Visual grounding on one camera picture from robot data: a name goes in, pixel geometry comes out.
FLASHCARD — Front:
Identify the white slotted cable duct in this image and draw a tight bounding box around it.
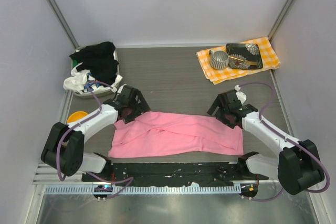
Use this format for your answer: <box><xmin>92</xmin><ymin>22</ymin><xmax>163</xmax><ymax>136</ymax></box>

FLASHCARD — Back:
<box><xmin>44</xmin><ymin>183</ymin><xmax>241</xmax><ymax>195</ymax></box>

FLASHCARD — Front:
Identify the grey striped cup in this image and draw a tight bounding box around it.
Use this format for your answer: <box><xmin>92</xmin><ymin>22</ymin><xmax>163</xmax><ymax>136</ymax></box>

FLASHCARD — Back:
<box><xmin>209</xmin><ymin>49</ymin><xmax>229</xmax><ymax>70</ymax></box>

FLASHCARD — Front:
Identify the pink t shirt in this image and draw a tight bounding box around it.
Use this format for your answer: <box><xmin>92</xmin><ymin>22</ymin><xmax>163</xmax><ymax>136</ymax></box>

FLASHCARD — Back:
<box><xmin>108</xmin><ymin>112</ymin><xmax>244</xmax><ymax>158</ymax></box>

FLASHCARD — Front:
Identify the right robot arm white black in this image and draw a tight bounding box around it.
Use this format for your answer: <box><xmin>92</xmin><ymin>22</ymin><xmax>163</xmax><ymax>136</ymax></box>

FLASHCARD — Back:
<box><xmin>207</xmin><ymin>90</ymin><xmax>330</xmax><ymax>195</ymax></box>

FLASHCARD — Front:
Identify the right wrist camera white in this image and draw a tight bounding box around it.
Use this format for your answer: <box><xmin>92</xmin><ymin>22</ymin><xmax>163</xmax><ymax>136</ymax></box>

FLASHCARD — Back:
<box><xmin>234</xmin><ymin>85</ymin><xmax>247</xmax><ymax>104</ymax></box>

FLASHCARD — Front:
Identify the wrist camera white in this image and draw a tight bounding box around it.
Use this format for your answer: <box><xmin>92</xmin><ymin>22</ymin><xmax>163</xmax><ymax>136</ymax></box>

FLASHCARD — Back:
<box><xmin>116</xmin><ymin>84</ymin><xmax>127</xmax><ymax>95</ymax></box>
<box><xmin>234</xmin><ymin>85</ymin><xmax>247</xmax><ymax>104</ymax></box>

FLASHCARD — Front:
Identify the gold spoon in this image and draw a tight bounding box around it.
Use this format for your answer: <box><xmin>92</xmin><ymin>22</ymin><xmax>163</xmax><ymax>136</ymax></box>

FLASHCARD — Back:
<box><xmin>229</xmin><ymin>56</ymin><xmax>258</xmax><ymax>66</ymax></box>

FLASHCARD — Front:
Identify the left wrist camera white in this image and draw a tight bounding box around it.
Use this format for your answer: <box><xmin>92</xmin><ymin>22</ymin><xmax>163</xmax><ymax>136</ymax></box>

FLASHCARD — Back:
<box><xmin>116</xmin><ymin>84</ymin><xmax>127</xmax><ymax>95</ymax></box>

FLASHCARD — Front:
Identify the orange plastic bowl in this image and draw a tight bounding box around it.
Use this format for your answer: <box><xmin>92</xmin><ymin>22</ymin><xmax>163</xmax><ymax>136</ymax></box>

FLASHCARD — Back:
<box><xmin>67</xmin><ymin>111</ymin><xmax>88</xmax><ymax>124</ymax></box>

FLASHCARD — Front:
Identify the black t shirt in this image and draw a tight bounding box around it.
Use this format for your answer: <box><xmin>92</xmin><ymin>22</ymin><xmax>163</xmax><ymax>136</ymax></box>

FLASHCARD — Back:
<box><xmin>69</xmin><ymin>41</ymin><xmax>119</xmax><ymax>85</ymax></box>

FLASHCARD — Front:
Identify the grey laundry basket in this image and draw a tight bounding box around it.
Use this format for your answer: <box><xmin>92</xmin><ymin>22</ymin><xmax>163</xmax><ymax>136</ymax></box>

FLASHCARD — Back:
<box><xmin>72</xmin><ymin>46</ymin><xmax>119</xmax><ymax>99</ymax></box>

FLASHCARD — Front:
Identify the black floral rectangular plate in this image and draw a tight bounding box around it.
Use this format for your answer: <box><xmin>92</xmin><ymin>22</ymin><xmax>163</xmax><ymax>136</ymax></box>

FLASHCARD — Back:
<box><xmin>226</xmin><ymin>43</ymin><xmax>264</xmax><ymax>70</ymax></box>

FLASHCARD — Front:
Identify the orange checkered cloth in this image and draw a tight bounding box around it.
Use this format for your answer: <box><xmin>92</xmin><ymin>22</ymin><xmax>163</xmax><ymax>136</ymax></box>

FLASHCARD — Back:
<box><xmin>196</xmin><ymin>37</ymin><xmax>280</xmax><ymax>85</ymax></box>

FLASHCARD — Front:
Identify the white printed t shirt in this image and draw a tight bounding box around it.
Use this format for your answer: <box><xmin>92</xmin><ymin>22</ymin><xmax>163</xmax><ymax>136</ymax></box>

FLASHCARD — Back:
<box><xmin>63</xmin><ymin>68</ymin><xmax>123</xmax><ymax>94</ymax></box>

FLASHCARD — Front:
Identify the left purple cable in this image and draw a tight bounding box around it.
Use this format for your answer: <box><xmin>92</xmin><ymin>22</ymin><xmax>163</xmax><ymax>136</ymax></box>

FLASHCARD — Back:
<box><xmin>56</xmin><ymin>81</ymin><xmax>134</xmax><ymax>200</ymax></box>

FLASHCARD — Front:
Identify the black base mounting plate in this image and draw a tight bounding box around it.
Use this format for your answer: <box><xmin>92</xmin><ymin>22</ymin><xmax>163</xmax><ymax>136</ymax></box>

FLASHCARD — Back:
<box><xmin>97</xmin><ymin>162</ymin><xmax>268</xmax><ymax>187</ymax></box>

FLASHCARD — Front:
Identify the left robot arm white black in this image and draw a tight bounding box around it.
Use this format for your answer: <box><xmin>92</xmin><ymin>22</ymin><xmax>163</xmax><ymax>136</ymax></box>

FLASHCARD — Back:
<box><xmin>41</xmin><ymin>84</ymin><xmax>150</xmax><ymax>182</ymax></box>

